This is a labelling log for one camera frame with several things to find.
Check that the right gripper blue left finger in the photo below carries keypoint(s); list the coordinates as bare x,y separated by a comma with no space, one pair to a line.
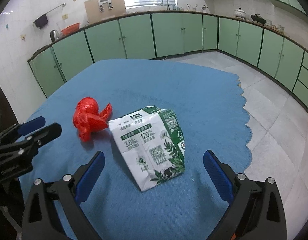
87,175

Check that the red plastic basin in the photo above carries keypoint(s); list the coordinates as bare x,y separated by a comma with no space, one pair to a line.
70,29

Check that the green white milk carton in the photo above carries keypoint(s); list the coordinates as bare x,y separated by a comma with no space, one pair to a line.
152,145

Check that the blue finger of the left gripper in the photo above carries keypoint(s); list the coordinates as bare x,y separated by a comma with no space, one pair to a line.
31,126
31,143

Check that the blue felt table mat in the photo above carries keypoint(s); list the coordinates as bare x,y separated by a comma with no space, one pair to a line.
209,106

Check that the green lower kitchen cabinets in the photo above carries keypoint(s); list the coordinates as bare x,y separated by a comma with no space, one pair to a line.
155,35

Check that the wall towel bar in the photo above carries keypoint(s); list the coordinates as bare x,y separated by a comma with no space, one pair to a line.
61,5

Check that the dark hanging towel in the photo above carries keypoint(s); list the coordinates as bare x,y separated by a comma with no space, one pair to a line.
41,22

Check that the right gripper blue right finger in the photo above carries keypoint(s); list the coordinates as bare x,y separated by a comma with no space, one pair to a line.
221,175

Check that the steel electric kettle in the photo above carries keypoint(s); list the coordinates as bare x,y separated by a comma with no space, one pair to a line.
54,35

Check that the white cooking pot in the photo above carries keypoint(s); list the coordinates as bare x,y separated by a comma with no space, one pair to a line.
239,13

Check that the red plastic bag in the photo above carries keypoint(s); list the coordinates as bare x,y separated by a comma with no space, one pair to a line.
87,118

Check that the black wok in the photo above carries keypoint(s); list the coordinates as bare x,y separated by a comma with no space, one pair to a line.
256,18

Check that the cardboard water purifier box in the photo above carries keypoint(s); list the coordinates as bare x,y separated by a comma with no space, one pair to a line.
99,10

